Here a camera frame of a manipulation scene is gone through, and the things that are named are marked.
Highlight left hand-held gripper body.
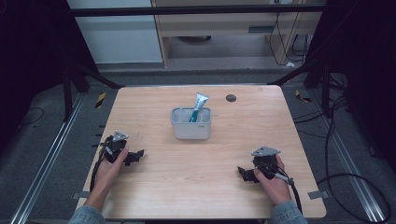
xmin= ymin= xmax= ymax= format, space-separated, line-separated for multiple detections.
xmin=100 ymin=130 xmax=130 ymax=164

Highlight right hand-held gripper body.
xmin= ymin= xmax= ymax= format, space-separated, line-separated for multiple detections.
xmin=250 ymin=146 xmax=282 ymax=181

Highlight grey plastic holder box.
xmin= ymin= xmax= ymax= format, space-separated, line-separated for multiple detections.
xmin=169 ymin=106 xmax=213 ymax=141

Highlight white and teal toothpaste tube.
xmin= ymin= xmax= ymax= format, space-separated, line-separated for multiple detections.
xmin=188 ymin=91 xmax=210 ymax=123

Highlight person's left hand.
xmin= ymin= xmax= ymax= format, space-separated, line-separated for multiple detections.
xmin=92 ymin=147 xmax=130 ymax=194

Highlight person's right hand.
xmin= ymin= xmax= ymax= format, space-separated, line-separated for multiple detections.
xmin=253 ymin=156 xmax=292 ymax=206

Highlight yellow and black tape strip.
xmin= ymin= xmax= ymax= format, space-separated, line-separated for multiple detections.
xmin=294 ymin=89 xmax=312 ymax=104
xmin=94 ymin=91 xmax=107 ymax=110

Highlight grey tape piece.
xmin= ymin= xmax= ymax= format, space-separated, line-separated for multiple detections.
xmin=71 ymin=190 xmax=92 ymax=201
xmin=307 ymin=189 xmax=330 ymax=201

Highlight black metal stand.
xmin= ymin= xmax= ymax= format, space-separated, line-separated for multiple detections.
xmin=267 ymin=59 xmax=332 ymax=119
xmin=61 ymin=59 xmax=125 ymax=123

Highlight white cabinet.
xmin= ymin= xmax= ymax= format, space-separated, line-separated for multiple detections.
xmin=66 ymin=0 xmax=163 ymax=65

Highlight black curtain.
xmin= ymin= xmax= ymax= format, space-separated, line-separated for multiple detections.
xmin=306 ymin=0 xmax=396 ymax=174
xmin=0 ymin=0 xmax=98 ymax=153

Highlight light wooden desk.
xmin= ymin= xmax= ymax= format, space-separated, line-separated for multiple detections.
xmin=151 ymin=0 xmax=328 ymax=68

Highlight left hand-held gripper cable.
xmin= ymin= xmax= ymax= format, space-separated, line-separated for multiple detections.
xmin=89 ymin=135 xmax=109 ymax=192

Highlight hand-held gripper cable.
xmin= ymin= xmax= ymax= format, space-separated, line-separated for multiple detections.
xmin=273 ymin=172 xmax=304 ymax=217
xmin=89 ymin=135 xmax=109 ymax=192

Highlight right hand-held gripper cable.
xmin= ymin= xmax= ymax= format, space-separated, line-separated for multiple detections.
xmin=273 ymin=172 xmax=304 ymax=217

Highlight long black floor cable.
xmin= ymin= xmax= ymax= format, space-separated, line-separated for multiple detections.
xmin=317 ymin=96 xmax=393 ymax=224

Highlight aluminium floor rail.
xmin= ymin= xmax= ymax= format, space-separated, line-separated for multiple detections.
xmin=8 ymin=92 xmax=86 ymax=224
xmin=307 ymin=89 xmax=388 ymax=224

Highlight thin black floor cable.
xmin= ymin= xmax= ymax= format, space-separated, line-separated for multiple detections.
xmin=18 ymin=106 xmax=46 ymax=128

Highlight black hanging desk cables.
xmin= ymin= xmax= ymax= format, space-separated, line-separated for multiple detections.
xmin=268 ymin=11 xmax=309 ymax=66

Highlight black horizontal frame bar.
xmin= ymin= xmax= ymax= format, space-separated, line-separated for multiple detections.
xmin=69 ymin=4 xmax=327 ymax=18

